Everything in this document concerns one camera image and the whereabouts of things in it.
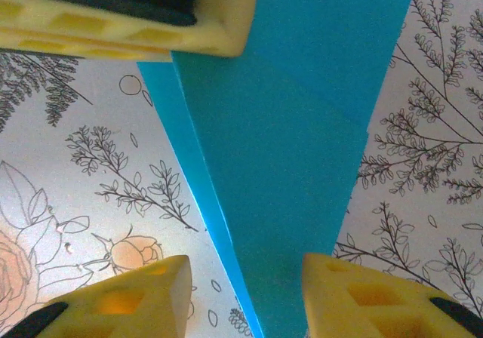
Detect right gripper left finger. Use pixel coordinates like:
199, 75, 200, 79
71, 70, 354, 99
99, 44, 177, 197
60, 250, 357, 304
0, 255, 193, 338

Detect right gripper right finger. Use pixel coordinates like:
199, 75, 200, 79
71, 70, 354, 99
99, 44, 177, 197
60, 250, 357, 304
301, 253, 483, 338

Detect blue paper sheet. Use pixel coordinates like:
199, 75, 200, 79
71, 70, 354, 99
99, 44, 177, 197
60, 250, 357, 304
137, 0, 420, 338

